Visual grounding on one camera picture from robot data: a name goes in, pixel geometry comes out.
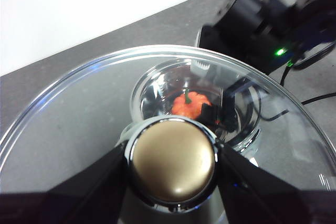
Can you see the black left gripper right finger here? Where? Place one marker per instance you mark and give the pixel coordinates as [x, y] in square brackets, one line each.
[262, 195]

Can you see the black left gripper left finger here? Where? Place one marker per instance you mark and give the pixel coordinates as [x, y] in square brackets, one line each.
[78, 195]

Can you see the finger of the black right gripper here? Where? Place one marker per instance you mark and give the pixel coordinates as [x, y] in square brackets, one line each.
[209, 113]

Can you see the orange toy pumpkin green stem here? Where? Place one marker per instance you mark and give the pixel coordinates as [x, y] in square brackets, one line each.
[193, 106]

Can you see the glass lid with round knob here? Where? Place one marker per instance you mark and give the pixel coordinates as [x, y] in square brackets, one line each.
[173, 161]

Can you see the pale green electric cooking pot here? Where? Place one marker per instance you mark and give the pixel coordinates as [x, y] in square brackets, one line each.
[155, 95]

